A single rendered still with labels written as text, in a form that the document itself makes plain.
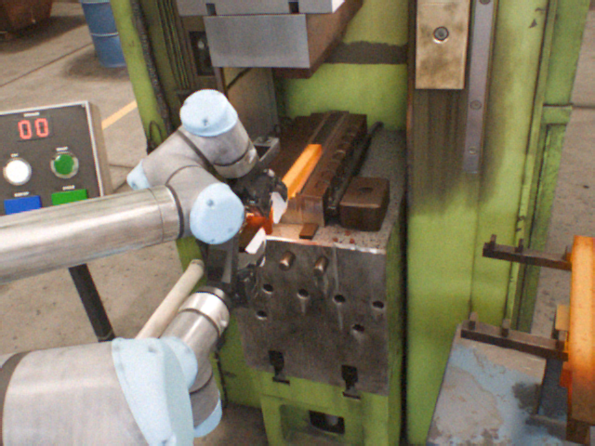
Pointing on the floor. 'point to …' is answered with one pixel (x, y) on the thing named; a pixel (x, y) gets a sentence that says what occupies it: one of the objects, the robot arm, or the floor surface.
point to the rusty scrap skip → (22, 17)
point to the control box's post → (85, 285)
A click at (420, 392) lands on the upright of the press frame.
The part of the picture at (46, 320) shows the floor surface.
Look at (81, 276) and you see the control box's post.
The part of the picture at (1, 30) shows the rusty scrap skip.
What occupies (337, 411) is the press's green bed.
